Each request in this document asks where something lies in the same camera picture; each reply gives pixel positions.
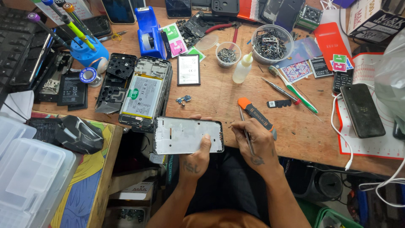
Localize blue capped screwdriver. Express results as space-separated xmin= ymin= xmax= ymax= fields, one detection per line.
xmin=41 ymin=0 xmax=83 ymax=48

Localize person's orange shirt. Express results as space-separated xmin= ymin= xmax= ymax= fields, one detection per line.
xmin=181 ymin=209 xmax=270 ymax=228

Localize white red-edged repair mat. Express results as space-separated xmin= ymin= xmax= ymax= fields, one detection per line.
xmin=335 ymin=52 xmax=405 ymax=161

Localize heap of black phone parts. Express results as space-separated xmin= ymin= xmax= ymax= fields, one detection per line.
xmin=34 ymin=51 xmax=74 ymax=103

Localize clear plastic lid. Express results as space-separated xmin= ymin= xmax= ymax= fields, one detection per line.
xmin=195 ymin=34 xmax=220 ymax=51

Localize black phone back frame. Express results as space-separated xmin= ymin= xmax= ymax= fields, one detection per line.
xmin=95 ymin=53 xmax=138 ymax=114

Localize black keypad smartphone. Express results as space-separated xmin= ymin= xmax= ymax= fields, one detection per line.
xmin=340 ymin=83 xmax=386 ymax=139

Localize white plastic bag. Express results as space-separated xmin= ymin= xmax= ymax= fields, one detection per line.
xmin=374 ymin=28 xmax=405 ymax=135

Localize blue patterned card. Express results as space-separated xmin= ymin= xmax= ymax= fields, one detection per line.
xmin=280 ymin=60 xmax=313 ymax=84

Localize orange capped screwdriver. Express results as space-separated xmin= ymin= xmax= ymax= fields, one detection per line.
xmin=62 ymin=3 xmax=97 ymax=44

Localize heap of dark phones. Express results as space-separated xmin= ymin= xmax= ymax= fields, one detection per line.
xmin=261 ymin=0 xmax=306 ymax=33

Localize person's black trousers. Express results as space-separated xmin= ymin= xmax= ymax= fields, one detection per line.
xmin=165 ymin=147 xmax=287 ymax=224

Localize silver phone frame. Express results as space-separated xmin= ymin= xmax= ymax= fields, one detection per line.
xmin=153 ymin=116 xmax=224 ymax=155

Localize black round speaker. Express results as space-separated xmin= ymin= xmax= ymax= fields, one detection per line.
xmin=285 ymin=158 xmax=344 ymax=202

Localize blue tape dispenser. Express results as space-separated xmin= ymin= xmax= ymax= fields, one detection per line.
xmin=134 ymin=6 xmax=167 ymax=60

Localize colourful mouse pad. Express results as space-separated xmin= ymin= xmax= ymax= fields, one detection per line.
xmin=31 ymin=111 xmax=117 ymax=228

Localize printed cardboard box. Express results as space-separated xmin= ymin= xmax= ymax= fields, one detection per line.
xmin=347 ymin=0 xmax=405 ymax=45

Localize orange red packet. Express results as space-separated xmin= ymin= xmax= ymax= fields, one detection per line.
xmin=237 ymin=0 xmax=264 ymax=23

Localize large green pink wipe packet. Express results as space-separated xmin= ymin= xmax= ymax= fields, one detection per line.
xmin=160 ymin=22 xmax=188 ymax=59

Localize green plastic bin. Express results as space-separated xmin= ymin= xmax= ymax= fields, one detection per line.
xmin=313 ymin=207 xmax=364 ymax=228

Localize black phone with cracked screen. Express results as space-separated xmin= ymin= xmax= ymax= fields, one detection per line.
xmin=165 ymin=0 xmax=192 ymax=19

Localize silver screwdriver with red tip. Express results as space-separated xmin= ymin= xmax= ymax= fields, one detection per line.
xmin=261 ymin=77 xmax=301 ymax=106

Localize purple capped screwdriver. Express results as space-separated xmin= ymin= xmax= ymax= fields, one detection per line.
xmin=27 ymin=12 xmax=72 ymax=50

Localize black phone with dark screen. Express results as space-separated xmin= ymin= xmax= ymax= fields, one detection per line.
xmin=101 ymin=0 xmax=136 ymax=25

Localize red phone cover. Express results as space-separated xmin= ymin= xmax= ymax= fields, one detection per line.
xmin=314 ymin=22 xmax=355 ymax=71

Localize blue round screwdriver holder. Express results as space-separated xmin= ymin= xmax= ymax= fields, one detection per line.
xmin=70 ymin=35 xmax=110 ymax=74

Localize small black feature phone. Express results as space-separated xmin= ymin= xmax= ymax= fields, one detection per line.
xmin=332 ymin=69 xmax=354 ymax=94

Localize clear squeeze bottle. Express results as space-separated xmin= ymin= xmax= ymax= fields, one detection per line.
xmin=232 ymin=51 xmax=254 ymax=84

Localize black battery with white label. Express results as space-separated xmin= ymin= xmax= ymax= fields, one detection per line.
xmin=177 ymin=54 xmax=201 ymax=86

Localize small plastic cup of screws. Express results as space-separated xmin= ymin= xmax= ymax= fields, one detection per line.
xmin=216 ymin=42 xmax=242 ymax=69

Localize black keyboard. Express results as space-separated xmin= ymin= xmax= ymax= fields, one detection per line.
xmin=0 ymin=6 xmax=53 ymax=95

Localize solder wire spool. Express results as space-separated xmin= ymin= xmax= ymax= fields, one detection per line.
xmin=79 ymin=67 xmax=104 ymax=88

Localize opened phone with battery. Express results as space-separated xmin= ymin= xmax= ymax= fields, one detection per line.
xmin=119 ymin=56 xmax=173 ymax=130

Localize red handled pliers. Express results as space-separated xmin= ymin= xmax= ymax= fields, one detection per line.
xmin=205 ymin=21 xmax=243 ymax=51

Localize black phone case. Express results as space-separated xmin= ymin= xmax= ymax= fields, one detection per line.
xmin=211 ymin=0 xmax=240 ymax=17

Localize green white toothbrush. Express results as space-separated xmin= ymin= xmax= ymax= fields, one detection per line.
xmin=268 ymin=65 xmax=319 ymax=114

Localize green framed cooling fan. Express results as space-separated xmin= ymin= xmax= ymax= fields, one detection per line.
xmin=296 ymin=4 xmax=323 ymax=31

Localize green pink wipe packets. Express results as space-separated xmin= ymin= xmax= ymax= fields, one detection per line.
xmin=330 ymin=54 xmax=354 ymax=73

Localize person's right hand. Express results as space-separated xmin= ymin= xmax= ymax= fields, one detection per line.
xmin=230 ymin=118 xmax=283 ymax=178

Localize small black labelled part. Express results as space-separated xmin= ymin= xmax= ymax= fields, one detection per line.
xmin=267 ymin=99 xmax=292 ymax=109

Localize clear plastic organizer boxes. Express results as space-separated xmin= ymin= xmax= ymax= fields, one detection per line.
xmin=0 ymin=115 xmax=77 ymax=228

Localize heap of black circuit boards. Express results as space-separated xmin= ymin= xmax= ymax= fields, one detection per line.
xmin=175 ymin=11 xmax=212 ymax=49

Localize metal tweezers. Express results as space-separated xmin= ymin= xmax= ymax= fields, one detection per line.
xmin=238 ymin=106 xmax=255 ymax=156

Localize plastic bowl of metal trays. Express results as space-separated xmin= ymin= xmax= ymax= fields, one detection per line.
xmin=251 ymin=24 xmax=294 ymax=66

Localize black grey phone battery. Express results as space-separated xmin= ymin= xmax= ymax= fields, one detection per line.
xmin=308 ymin=57 xmax=334 ymax=79

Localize person's left hand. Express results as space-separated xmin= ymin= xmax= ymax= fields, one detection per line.
xmin=179 ymin=114 xmax=213 ymax=182

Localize yellow shaft screwdriver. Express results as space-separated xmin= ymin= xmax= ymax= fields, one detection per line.
xmin=60 ymin=14 xmax=97 ymax=52

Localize orange black pry tool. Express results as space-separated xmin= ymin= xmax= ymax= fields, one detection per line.
xmin=238 ymin=97 xmax=278 ymax=141

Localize small white cardboard box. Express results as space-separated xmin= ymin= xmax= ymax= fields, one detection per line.
xmin=109 ymin=181 xmax=156 ymax=201

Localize black grey computer mouse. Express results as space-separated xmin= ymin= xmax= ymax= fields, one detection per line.
xmin=54 ymin=115 xmax=104 ymax=155

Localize white cable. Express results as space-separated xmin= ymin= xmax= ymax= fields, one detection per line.
xmin=330 ymin=82 xmax=405 ymax=208

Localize shiny protective film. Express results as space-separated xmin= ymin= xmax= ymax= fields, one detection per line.
xmin=275 ymin=37 xmax=323 ymax=69

